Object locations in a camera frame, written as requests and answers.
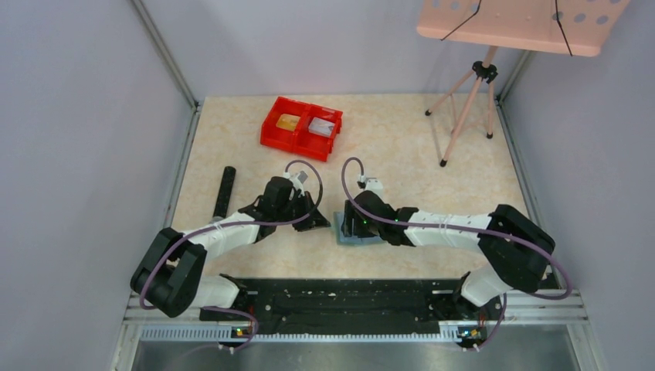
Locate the green card holder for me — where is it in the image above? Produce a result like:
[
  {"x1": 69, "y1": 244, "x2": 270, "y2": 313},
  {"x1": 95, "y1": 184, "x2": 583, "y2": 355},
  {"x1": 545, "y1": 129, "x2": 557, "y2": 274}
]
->
[{"x1": 333, "y1": 212, "x2": 385, "y2": 247}]

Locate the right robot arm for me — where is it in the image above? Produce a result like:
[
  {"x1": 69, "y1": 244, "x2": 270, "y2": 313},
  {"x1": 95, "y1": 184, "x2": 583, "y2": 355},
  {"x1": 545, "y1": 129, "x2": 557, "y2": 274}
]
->
[{"x1": 342, "y1": 191, "x2": 555, "y2": 307}]

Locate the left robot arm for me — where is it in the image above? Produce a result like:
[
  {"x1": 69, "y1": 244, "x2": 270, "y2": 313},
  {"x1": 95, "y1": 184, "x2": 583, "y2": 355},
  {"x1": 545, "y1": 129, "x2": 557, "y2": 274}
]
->
[{"x1": 130, "y1": 172, "x2": 330, "y2": 318}]

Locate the gold card in bin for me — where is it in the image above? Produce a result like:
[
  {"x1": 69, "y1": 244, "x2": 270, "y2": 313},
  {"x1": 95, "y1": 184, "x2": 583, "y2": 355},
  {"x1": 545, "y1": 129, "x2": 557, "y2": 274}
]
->
[{"x1": 276, "y1": 114, "x2": 300, "y2": 131}]

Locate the silver card in bin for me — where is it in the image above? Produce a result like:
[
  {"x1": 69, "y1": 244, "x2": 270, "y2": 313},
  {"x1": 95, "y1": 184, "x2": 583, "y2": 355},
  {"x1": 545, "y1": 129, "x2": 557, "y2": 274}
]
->
[{"x1": 307, "y1": 117, "x2": 335, "y2": 138}]

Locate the pink tripod stand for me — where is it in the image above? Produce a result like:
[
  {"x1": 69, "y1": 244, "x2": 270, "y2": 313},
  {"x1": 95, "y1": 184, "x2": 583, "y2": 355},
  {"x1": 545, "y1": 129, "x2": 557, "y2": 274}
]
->
[{"x1": 424, "y1": 46, "x2": 499, "y2": 168}]

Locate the pink perforated tray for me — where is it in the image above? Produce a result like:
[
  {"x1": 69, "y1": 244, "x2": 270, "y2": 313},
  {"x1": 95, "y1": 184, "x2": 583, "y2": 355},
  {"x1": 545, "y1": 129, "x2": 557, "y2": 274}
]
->
[{"x1": 416, "y1": 0, "x2": 630, "y2": 57}]

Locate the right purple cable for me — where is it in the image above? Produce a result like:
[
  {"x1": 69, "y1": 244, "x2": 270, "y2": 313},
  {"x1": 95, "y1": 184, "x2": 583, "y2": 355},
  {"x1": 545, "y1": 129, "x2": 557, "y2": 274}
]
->
[{"x1": 341, "y1": 156, "x2": 573, "y2": 352}]

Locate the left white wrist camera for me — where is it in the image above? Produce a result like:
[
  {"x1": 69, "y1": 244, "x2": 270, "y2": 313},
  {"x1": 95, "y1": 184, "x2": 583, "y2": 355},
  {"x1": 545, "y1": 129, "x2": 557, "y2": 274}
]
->
[{"x1": 283, "y1": 171, "x2": 308, "y2": 196}]

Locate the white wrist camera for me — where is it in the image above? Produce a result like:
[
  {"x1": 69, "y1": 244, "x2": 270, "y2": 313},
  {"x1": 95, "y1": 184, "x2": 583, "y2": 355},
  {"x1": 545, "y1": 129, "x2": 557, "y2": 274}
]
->
[
  {"x1": 283, "y1": 171, "x2": 308, "y2": 196},
  {"x1": 357, "y1": 175, "x2": 384, "y2": 199}
]

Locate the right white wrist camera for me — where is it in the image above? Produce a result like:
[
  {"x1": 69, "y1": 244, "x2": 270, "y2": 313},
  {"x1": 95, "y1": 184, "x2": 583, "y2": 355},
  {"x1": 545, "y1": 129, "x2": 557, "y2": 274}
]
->
[{"x1": 357, "y1": 175, "x2": 384, "y2": 199}]

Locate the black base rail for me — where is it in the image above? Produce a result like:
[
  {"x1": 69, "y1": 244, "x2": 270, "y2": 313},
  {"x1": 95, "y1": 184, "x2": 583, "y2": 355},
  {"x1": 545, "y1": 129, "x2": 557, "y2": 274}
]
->
[{"x1": 151, "y1": 276, "x2": 558, "y2": 339}]

